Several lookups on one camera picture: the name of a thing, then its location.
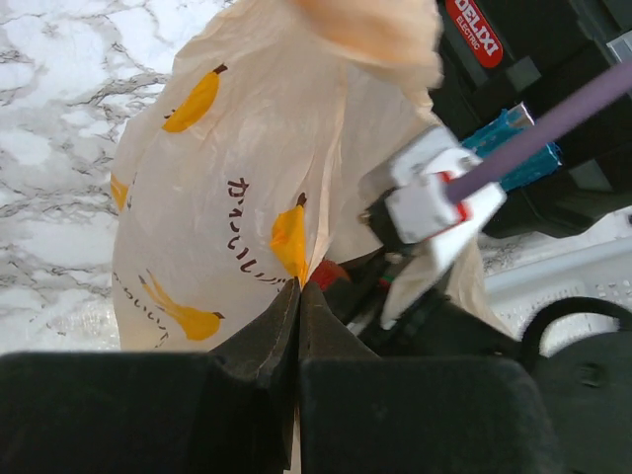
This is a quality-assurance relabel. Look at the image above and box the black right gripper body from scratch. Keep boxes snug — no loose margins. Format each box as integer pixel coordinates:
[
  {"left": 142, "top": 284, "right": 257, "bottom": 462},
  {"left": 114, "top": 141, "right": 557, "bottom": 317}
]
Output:
[{"left": 325, "top": 256, "right": 518, "bottom": 358}]

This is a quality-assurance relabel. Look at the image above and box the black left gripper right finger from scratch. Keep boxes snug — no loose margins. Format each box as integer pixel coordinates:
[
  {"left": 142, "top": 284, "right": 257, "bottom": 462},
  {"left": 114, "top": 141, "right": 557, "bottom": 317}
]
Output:
[{"left": 299, "top": 283, "right": 563, "bottom": 473}]

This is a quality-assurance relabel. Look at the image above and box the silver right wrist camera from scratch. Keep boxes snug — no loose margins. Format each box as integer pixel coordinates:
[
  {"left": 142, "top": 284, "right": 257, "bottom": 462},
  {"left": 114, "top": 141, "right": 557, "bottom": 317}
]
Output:
[{"left": 359, "top": 125, "right": 506, "bottom": 279}]

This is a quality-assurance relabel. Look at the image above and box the red fake lychee bunch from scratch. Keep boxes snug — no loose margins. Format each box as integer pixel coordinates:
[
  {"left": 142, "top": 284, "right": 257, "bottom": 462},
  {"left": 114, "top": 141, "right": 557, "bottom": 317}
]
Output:
[{"left": 309, "top": 260, "right": 351, "bottom": 291}]

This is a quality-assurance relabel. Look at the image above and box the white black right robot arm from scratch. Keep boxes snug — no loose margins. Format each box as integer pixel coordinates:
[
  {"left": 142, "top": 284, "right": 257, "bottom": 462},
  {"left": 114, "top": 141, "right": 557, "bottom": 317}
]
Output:
[{"left": 300, "top": 254, "right": 631, "bottom": 473}]

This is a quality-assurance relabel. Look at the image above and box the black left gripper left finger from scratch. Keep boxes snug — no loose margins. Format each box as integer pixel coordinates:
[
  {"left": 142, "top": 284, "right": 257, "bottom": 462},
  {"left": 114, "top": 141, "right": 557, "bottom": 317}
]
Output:
[{"left": 1, "top": 281, "right": 301, "bottom": 473}]

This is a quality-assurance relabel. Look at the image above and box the black plastic toolbox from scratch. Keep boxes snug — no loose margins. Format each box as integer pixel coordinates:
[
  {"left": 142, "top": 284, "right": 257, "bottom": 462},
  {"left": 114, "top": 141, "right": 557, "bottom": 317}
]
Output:
[{"left": 432, "top": 1, "right": 631, "bottom": 239}]

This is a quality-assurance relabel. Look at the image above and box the translucent orange plastic bag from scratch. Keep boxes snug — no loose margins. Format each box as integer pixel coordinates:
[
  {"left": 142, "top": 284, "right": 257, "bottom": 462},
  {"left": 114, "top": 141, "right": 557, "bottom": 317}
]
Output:
[{"left": 109, "top": 0, "right": 514, "bottom": 474}]

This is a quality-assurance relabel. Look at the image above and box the white plastic basket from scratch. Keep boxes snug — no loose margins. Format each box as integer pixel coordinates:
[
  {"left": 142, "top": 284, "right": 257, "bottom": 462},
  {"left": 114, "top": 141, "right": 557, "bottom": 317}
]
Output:
[{"left": 479, "top": 207, "right": 631, "bottom": 337}]

